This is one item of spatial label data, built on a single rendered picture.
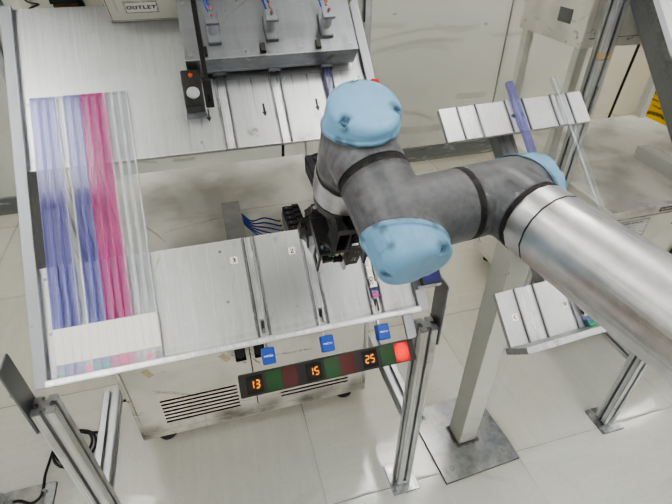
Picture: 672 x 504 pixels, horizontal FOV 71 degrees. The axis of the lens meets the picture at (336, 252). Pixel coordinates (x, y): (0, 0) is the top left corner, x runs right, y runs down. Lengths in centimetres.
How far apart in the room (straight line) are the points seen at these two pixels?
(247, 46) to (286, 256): 41
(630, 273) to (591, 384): 154
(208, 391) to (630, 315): 123
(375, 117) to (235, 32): 60
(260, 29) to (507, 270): 72
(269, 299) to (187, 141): 34
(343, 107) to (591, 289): 26
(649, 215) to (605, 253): 132
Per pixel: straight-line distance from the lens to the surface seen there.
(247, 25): 103
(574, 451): 173
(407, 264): 41
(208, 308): 89
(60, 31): 113
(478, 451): 162
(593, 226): 43
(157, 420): 154
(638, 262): 41
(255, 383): 89
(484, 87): 319
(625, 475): 176
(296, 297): 89
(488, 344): 126
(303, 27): 104
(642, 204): 171
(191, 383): 142
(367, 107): 46
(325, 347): 88
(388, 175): 44
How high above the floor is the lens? 136
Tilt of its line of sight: 37 degrees down
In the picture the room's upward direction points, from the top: straight up
